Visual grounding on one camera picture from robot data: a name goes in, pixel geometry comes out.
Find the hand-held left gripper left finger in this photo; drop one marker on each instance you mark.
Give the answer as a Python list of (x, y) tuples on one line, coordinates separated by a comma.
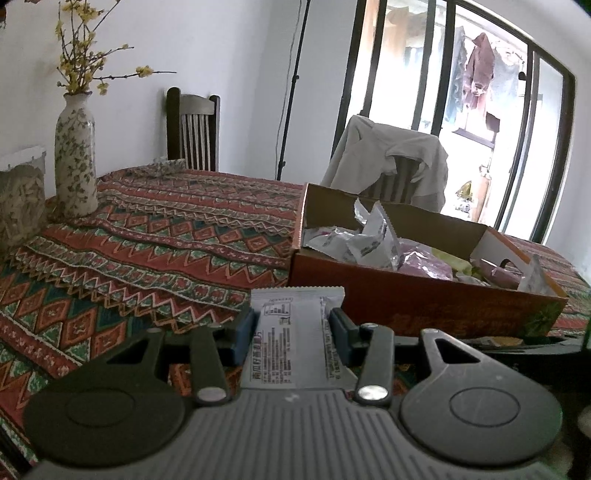
[(244, 337)]

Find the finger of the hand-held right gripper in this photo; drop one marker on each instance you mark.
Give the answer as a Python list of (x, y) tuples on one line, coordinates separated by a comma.
[(531, 346)]

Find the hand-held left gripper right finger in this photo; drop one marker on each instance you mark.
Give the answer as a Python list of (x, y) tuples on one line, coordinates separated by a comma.
[(339, 338)]

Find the white printed snack packet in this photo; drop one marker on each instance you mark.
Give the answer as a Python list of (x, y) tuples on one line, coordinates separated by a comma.
[(295, 341)]

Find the orange cardboard box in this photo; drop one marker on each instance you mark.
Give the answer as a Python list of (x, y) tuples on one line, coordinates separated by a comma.
[(392, 295)]

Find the pile of snack packets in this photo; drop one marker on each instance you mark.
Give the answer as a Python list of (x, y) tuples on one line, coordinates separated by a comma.
[(369, 244)]

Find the patterned red tablecloth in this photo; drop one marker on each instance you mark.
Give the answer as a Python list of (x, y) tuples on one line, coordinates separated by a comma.
[(138, 258)]

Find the wooden chair under jacket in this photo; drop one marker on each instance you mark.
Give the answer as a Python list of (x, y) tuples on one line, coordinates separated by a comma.
[(392, 180)]

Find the yellow bag on balcony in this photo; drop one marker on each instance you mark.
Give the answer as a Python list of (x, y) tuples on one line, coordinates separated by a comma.
[(464, 190)]

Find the beige jacket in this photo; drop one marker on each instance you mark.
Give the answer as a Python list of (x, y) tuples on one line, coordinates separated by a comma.
[(364, 152)]

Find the dark wooden slatted chair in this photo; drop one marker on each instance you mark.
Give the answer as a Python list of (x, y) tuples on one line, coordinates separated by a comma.
[(194, 134)]

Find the hanging black garment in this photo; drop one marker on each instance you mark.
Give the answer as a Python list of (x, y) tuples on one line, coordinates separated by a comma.
[(492, 123)]

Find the floral ceramic vase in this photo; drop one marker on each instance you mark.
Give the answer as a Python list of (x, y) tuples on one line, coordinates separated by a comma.
[(76, 157)]

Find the round lamp on black tripod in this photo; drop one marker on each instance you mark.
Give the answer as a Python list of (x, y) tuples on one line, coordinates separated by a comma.
[(291, 92)]

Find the beige patterned cushion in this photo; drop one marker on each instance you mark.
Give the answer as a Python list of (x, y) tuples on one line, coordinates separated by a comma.
[(21, 207)]

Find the hanging light blue shirt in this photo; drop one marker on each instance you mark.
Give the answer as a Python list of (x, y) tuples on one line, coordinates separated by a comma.
[(505, 85)]

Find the black-framed sliding glass door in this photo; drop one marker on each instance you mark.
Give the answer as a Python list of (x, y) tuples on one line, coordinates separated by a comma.
[(351, 69)]

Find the hanging maroon shirt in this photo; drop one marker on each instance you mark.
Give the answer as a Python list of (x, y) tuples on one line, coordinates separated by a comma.
[(478, 69)]

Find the hanging blue jeans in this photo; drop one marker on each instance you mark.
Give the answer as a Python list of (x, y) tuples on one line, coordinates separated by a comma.
[(456, 74)]

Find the yellow flower branches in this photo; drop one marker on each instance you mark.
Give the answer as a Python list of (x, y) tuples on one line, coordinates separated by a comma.
[(76, 60)]

